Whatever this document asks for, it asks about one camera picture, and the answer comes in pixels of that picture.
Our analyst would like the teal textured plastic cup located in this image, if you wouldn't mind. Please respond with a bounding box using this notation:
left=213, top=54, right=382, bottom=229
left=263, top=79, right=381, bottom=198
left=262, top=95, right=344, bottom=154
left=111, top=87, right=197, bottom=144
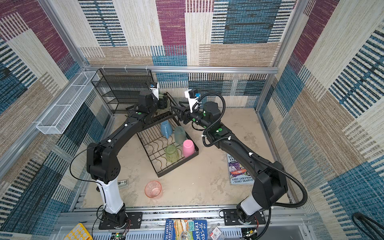
left=174, top=126, right=187, bottom=145

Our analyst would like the blue ceramic mug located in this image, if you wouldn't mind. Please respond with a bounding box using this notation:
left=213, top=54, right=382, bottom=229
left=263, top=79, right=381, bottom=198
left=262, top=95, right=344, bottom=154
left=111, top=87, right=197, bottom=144
left=161, top=120, right=173, bottom=139

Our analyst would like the pink plastic cup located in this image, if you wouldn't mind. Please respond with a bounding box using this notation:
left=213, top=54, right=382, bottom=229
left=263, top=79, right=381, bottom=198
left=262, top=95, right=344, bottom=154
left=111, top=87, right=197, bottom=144
left=183, top=139, right=196, bottom=158

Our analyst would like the pink transparent glass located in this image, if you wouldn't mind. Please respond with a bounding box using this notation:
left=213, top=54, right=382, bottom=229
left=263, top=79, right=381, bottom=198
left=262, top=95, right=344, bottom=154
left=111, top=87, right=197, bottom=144
left=145, top=181, right=163, bottom=199

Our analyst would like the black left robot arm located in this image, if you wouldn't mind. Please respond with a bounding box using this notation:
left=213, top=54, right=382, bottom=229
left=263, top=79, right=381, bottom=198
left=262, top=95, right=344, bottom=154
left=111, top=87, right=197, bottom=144
left=87, top=90, right=165, bottom=230

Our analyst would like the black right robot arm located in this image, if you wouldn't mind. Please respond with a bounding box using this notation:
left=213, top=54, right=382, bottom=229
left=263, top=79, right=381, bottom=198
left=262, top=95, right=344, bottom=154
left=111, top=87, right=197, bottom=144
left=172, top=102, right=308, bottom=224

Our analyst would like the black mesh shelf unit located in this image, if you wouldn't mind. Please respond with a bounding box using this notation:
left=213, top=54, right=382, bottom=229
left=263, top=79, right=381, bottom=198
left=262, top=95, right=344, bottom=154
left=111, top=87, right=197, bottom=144
left=92, top=68, right=156, bottom=114

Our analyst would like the treehouse book on table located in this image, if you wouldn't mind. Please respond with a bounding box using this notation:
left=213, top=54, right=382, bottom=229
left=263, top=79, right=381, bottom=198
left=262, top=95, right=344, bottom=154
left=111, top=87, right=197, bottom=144
left=227, top=154, right=254, bottom=185

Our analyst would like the blue treehouse book front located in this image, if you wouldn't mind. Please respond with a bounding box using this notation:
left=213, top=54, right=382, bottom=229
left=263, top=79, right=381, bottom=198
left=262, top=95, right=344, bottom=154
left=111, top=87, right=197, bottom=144
left=164, top=219, right=208, bottom=240

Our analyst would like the small clear plastic packet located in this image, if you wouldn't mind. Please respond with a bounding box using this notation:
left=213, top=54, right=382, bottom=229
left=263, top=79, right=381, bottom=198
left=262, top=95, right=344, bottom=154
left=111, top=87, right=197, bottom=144
left=208, top=225, right=225, bottom=240

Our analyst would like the yellow card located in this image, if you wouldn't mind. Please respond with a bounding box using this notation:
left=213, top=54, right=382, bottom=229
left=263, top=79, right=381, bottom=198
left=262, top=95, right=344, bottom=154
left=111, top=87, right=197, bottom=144
left=64, top=223, right=93, bottom=240

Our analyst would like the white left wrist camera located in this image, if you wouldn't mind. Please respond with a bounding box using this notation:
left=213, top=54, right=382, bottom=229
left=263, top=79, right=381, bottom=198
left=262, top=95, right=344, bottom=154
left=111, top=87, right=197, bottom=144
left=149, top=82, right=159, bottom=99

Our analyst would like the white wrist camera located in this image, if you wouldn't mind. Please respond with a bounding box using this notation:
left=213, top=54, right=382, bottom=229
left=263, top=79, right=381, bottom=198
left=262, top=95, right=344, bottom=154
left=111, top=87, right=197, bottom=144
left=149, top=82, right=159, bottom=99
left=185, top=89, right=201, bottom=113

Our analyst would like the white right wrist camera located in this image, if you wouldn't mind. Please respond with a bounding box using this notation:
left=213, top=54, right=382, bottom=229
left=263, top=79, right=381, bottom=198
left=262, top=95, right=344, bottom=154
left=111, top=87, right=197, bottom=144
left=185, top=89, right=201, bottom=113

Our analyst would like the black wire dish rack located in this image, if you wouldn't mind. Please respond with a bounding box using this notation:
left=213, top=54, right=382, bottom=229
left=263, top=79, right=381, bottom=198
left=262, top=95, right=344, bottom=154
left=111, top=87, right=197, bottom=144
left=137, top=93, right=199, bottom=178

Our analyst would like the white mesh wall basket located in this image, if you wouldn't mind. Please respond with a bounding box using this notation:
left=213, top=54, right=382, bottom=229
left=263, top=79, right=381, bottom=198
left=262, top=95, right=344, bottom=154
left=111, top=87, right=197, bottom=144
left=37, top=72, right=96, bottom=135

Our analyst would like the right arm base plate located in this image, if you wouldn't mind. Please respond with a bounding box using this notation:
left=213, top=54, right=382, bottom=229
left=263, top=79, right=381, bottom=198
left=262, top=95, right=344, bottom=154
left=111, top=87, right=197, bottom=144
left=219, top=209, right=267, bottom=226

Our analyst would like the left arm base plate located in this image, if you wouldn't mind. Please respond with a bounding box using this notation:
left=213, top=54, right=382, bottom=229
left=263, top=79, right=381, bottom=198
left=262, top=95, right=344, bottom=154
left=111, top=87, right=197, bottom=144
left=99, top=211, right=143, bottom=230

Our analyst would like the black cable far right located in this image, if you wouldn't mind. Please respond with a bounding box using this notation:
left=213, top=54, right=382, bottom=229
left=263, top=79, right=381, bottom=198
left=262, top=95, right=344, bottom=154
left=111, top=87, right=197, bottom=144
left=351, top=212, right=384, bottom=240

